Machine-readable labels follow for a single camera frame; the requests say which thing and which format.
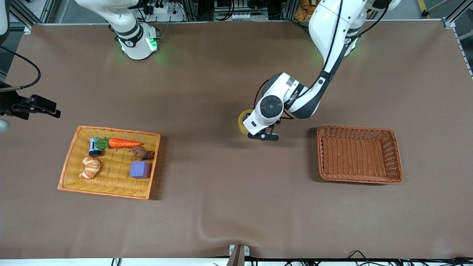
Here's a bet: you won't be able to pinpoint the metal table edge bracket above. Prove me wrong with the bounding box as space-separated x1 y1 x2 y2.
226 244 251 266

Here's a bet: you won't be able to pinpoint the yellow wicker tray orange rim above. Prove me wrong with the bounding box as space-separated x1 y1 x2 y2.
57 125 161 201

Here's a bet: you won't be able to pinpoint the yellow clear tape roll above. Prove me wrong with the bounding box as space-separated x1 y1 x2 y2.
238 109 256 136

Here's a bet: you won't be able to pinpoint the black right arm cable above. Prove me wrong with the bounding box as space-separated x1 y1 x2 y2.
0 44 41 92

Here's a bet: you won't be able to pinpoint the toy croissant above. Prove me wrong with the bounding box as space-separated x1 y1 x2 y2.
79 156 101 180

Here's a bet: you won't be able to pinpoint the white socket strip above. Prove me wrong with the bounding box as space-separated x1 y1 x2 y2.
215 13 269 21

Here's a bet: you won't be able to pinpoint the small blue can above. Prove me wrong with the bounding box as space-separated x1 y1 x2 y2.
88 137 102 157

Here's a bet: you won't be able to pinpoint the purple cube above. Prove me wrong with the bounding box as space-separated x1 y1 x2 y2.
129 161 152 180

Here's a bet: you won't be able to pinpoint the aluminium frame post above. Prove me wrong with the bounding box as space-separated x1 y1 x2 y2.
8 0 56 35
441 0 473 30

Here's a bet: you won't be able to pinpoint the brown wicker basket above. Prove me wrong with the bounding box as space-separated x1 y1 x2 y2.
316 125 404 185

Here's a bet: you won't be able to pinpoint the orange toy carrot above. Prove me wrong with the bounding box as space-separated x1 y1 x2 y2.
96 137 143 150

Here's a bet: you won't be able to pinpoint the brown toy animal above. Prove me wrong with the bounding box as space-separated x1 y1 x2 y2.
129 146 155 161

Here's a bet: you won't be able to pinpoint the orange snack bags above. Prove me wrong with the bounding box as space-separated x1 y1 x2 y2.
294 0 319 21

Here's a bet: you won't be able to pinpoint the white power strip with plugs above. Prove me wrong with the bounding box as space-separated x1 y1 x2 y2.
142 0 185 23

